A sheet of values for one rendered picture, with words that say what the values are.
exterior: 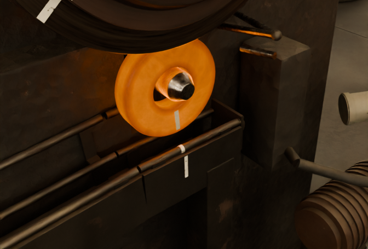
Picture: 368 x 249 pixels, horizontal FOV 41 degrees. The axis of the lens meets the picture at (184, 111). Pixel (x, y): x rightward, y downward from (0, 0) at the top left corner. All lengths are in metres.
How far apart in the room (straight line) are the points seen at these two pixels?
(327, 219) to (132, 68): 0.47
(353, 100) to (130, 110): 0.43
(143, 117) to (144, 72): 0.07
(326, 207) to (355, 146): 1.10
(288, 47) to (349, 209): 0.31
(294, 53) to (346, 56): 1.88
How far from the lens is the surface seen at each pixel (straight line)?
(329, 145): 1.99
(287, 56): 0.81
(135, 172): 0.69
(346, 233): 0.93
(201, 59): 0.70
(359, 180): 0.94
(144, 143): 0.76
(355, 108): 0.92
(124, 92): 0.65
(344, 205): 0.93
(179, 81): 0.65
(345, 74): 2.52
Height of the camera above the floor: 1.15
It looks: 33 degrees down
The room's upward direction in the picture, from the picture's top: 2 degrees counter-clockwise
